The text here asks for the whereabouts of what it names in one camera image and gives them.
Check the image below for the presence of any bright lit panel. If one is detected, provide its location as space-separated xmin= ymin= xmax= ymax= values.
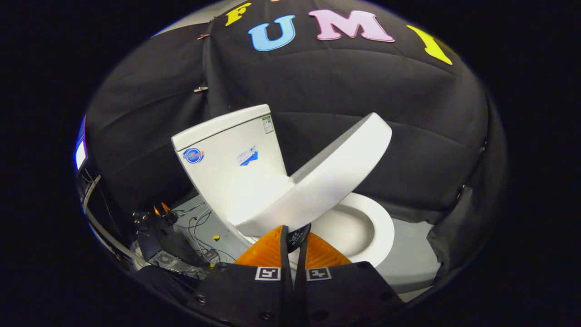
xmin=75 ymin=116 xmax=88 ymax=171

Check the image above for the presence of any white toilet seat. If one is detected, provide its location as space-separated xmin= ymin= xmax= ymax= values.
xmin=297 ymin=193 xmax=395 ymax=268

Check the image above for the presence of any curved metal bar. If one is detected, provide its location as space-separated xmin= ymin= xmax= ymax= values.
xmin=82 ymin=175 xmax=150 ymax=268

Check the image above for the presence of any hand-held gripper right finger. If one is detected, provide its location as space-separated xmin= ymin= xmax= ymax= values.
xmin=294 ymin=232 xmax=407 ymax=327

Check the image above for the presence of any grey vented box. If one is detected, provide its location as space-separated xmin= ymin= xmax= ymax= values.
xmin=148 ymin=251 xmax=205 ymax=278

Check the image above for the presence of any white ceramic toilet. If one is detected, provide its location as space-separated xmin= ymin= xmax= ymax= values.
xmin=171 ymin=104 xmax=395 ymax=273

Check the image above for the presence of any black backdrop cloth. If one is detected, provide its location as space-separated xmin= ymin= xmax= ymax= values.
xmin=84 ymin=0 xmax=508 ymax=291

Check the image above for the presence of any white toilet lid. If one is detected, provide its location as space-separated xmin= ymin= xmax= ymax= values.
xmin=227 ymin=112 xmax=392 ymax=253

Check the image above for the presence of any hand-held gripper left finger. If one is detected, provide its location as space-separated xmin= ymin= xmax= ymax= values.
xmin=187 ymin=225 xmax=295 ymax=327

